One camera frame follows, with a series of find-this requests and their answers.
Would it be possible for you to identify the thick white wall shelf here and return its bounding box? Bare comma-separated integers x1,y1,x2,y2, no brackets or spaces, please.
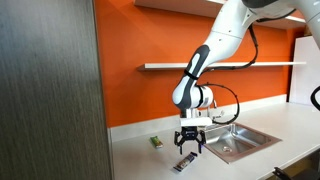
133,0,306,30

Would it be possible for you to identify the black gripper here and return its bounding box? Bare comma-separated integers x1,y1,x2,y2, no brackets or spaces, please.
173,125,207,155

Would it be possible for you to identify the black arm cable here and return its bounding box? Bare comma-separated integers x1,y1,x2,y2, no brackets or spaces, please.
199,23,260,126

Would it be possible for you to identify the white side panel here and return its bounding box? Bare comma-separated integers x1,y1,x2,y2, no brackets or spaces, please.
288,34,320,108

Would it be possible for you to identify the black base cable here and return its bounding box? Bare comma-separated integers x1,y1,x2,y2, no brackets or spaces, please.
309,85,320,113

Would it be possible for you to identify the dark wood cabinet panel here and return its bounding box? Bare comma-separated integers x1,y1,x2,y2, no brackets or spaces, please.
0,0,113,180

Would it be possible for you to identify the green snack bar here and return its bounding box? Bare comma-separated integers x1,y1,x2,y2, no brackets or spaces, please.
149,135,164,149

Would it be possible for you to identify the thin white wall shelf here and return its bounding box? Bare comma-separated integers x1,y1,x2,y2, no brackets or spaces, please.
136,61,307,72

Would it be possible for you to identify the blue nut chocolate bar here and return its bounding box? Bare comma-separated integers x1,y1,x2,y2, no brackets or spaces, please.
173,151,198,173

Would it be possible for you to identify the white backsplash strip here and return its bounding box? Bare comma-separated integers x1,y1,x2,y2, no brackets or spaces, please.
108,94,288,144

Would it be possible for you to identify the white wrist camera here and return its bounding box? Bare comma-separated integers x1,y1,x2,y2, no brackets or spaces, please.
179,116,214,128

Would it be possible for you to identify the chrome faucet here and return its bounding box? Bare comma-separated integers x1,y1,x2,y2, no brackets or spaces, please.
209,99,225,122

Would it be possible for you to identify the stainless steel sink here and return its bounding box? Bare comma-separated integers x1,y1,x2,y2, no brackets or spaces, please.
201,121,283,164

